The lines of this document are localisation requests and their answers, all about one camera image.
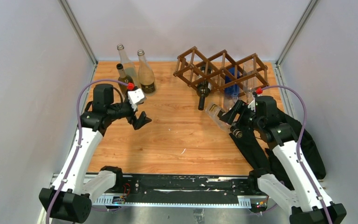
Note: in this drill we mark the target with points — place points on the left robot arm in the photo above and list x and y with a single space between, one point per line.
80 160

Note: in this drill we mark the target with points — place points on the aluminium rail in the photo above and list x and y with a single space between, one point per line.
71 198

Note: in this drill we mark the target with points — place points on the tall slim clear bottle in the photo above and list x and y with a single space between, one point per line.
249 84

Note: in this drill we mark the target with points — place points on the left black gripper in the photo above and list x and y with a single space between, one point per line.
138 122

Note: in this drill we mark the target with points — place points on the brown wooden wine rack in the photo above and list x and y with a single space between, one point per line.
220 70

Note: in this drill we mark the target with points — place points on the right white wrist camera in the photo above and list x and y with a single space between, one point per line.
251 105

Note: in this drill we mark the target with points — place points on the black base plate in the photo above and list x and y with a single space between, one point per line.
210 191

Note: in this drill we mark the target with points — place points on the black cloth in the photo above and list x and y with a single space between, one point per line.
259 157

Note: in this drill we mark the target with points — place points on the dark green wine bottle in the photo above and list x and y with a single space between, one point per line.
123 77

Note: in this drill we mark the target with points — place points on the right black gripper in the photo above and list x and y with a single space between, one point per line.
237 108

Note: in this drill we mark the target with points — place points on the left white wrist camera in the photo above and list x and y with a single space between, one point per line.
135 98

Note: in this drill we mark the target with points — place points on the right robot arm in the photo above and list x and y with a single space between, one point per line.
293 167

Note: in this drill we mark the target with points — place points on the clear bottle black label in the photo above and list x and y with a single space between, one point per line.
145 75
128 65

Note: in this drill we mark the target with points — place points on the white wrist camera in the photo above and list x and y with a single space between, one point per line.
135 98
251 105

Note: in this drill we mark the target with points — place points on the dark bottle black neck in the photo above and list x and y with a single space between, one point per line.
203 90

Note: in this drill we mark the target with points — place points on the blue label clear bottle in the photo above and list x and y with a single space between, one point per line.
230 93

